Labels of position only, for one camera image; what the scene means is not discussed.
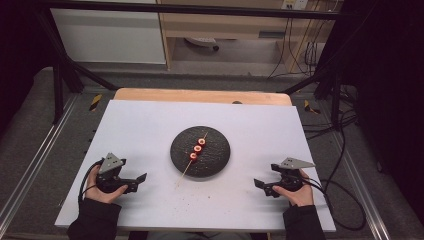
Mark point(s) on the white wall socket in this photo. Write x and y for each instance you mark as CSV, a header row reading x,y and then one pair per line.
x,y
295,4

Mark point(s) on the thin wooden skewer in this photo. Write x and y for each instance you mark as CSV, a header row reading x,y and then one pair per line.
x,y
185,170

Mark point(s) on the black metal stand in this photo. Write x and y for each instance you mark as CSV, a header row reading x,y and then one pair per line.
x,y
59,86
335,96

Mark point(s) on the aluminium rail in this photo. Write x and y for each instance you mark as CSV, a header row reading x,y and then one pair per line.
x,y
36,158
363,186

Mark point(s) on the red fruit piece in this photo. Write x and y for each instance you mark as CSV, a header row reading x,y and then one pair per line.
x,y
197,148
201,141
193,155

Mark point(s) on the round black plate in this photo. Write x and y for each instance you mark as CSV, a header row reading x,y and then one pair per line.
x,y
213,160

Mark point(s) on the wooden table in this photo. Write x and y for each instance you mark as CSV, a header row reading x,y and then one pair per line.
x,y
200,96

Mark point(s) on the white power strip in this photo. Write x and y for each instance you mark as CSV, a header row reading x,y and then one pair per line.
x,y
200,41

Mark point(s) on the person's left hand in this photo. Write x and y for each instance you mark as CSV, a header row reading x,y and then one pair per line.
x,y
93,191

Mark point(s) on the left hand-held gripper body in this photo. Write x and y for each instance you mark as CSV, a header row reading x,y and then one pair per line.
x,y
111,165

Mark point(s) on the person's right hand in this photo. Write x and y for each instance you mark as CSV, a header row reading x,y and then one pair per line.
x,y
304,196

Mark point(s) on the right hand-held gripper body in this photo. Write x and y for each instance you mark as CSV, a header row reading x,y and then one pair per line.
x,y
290,178

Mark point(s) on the black horizontal metal bar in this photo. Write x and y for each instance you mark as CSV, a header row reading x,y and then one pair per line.
x,y
200,10

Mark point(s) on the white cabinet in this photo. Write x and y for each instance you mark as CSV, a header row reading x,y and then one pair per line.
x,y
106,36

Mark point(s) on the yellow black floor tape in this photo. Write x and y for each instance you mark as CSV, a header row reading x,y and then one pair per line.
x,y
95,102
311,107

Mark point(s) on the light wooden desk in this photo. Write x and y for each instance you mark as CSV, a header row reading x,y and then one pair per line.
x,y
230,25

